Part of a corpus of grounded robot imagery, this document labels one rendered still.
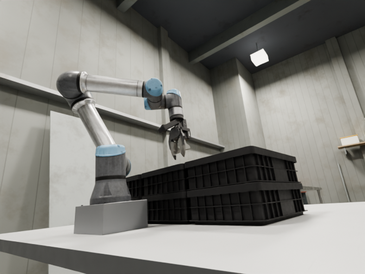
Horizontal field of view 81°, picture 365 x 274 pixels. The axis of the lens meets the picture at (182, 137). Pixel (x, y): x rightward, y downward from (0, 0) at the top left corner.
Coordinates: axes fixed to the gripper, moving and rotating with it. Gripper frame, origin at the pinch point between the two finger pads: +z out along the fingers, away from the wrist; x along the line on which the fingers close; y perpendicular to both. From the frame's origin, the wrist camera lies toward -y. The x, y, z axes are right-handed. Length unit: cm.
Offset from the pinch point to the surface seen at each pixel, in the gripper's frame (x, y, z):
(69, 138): 257, 29, -99
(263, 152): -40.8, -1.1, 10.1
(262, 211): -38.5, -7.2, 27.7
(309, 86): 53, 740, -336
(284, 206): -39.2, 8.1, 27.4
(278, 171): -39.9, 9.3, 15.8
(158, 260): -41, -46, 31
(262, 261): -54, -40, 32
